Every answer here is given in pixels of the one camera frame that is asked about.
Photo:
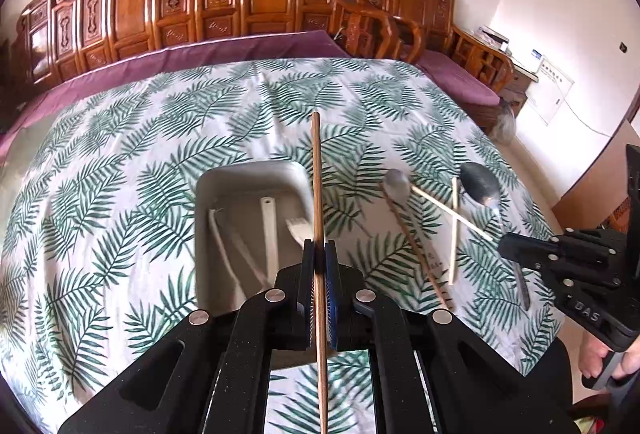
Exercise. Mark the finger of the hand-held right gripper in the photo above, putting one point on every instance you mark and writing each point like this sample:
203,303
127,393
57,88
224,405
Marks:
590,241
525,248

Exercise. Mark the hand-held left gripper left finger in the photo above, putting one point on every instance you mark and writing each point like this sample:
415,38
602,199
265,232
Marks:
307,264

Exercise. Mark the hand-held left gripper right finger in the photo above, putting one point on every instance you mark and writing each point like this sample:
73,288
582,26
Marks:
331,294

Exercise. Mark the white plastic spoon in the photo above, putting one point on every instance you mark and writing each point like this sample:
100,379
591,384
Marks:
235,254
269,239

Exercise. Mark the brown wooden chopstick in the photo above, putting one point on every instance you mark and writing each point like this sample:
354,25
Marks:
318,194

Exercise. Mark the pale wooden chopstick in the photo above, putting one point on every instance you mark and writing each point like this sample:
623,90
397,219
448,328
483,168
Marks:
454,234
450,214

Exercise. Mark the dark metal spoon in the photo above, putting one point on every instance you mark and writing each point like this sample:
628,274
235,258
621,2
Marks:
480,186

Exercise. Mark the grey rectangular container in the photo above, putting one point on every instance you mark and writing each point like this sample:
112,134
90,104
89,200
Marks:
240,194

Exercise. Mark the person's right hand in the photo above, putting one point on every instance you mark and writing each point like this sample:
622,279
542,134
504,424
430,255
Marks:
595,359

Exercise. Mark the clear plastic bag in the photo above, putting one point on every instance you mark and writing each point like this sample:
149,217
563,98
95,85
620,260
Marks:
504,122

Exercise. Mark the wooden side table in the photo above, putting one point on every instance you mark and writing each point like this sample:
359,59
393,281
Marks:
517,87

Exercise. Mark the purple armchair cushion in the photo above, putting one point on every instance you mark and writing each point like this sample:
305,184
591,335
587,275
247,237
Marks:
460,74

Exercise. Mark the leaf print tablecloth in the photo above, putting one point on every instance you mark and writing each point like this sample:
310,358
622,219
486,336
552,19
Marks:
125,214

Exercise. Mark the small white blue box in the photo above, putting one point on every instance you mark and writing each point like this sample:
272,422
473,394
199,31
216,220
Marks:
536,59

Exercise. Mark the grey tissue box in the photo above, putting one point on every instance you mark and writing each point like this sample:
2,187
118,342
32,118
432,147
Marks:
492,37

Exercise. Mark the purple sofa cushion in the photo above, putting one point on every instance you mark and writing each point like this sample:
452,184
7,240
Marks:
175,57

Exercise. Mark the white wall panel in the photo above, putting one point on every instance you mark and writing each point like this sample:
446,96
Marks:
550,89

